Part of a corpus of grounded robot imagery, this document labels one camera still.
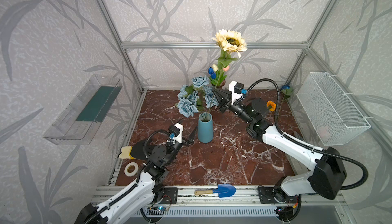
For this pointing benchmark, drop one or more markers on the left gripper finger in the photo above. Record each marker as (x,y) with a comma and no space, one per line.
(187,142)
(193,134)

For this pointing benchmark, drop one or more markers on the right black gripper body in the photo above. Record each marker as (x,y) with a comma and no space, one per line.
(241,111)

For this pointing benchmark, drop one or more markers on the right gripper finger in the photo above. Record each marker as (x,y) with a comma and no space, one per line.
(222,94)
(225,105)

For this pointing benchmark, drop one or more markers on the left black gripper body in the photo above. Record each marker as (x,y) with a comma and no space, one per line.
(171,149)

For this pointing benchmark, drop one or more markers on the teal ceramic vase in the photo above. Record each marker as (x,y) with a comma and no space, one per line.
(205,128)

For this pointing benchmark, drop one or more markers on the orange flower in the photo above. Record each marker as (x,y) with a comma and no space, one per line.
(271,106)

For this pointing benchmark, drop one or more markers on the cream tulip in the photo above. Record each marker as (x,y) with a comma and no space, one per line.
(214,67)

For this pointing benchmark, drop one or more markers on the blue hydrangea bouquet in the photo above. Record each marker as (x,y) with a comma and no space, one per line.
(198,97)

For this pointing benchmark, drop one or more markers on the yellow sunflower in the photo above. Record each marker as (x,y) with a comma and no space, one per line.
(232,45)

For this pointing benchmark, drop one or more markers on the dark red glass vase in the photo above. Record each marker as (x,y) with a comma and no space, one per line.
(222,84)

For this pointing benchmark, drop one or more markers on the blue rose stem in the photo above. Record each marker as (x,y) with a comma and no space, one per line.
(287,91)

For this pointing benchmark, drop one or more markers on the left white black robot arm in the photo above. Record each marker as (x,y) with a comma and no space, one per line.
(138,194)

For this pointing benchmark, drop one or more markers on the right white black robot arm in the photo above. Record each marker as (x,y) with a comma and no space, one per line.
(326,171)

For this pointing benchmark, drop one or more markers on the black yellow glove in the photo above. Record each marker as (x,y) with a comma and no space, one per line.
(133,152)

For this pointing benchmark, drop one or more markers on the white tape roll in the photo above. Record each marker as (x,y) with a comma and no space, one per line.
(131,169)

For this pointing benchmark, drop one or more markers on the blue garden trowel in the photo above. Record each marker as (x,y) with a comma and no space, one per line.
(223,190)

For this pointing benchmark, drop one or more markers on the pink object in basket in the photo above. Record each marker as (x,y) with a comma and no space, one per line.
(324,133)

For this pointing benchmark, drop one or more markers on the green mat on shelf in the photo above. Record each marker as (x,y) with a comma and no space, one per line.
(99,105)

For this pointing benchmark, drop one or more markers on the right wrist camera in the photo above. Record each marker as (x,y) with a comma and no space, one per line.
(238,93)

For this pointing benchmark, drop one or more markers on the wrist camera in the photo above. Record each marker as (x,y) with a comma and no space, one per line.
(175,133)
(238,93)

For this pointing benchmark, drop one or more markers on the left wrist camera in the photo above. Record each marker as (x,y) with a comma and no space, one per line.
(175,133)

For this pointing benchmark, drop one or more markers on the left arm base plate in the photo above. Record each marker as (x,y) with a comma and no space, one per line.
(167,196)

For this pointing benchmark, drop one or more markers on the aluminium front rail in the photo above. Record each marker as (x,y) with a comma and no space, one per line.
(246,195)

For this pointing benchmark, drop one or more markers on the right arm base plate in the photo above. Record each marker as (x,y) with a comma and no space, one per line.
(272,195)

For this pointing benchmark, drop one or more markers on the white wire basket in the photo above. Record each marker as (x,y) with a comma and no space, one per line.
(326,104)

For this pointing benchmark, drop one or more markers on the clear acrylic wall shelf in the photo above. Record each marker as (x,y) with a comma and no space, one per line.
(66,130)

